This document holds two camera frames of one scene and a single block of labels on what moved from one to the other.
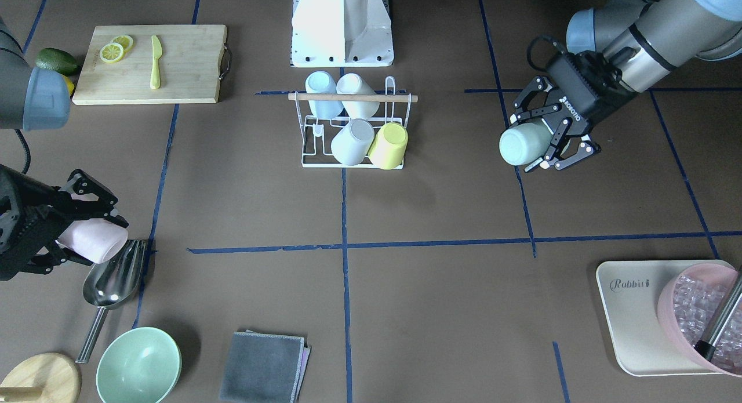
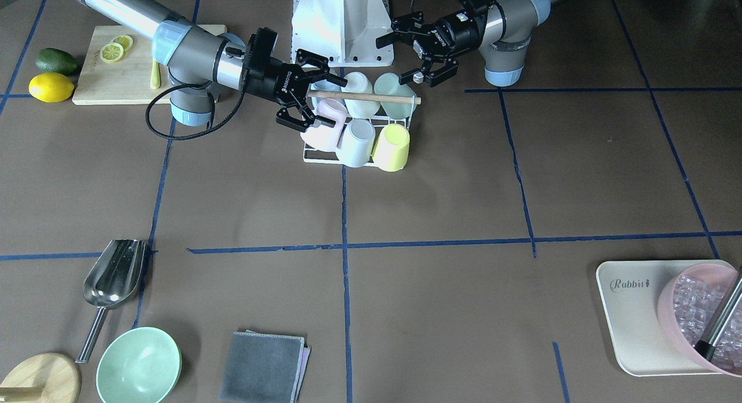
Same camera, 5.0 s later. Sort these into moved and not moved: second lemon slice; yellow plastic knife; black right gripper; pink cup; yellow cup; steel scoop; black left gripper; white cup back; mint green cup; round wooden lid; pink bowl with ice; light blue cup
Moved: pink cup; black left gripper; mint green cup; black right gripper
Not moved: white cup back; steel scoop; yellow cup; yellow plastic knife; second lemon slice; round wooden lid; pink bowl with ice; light blue cup
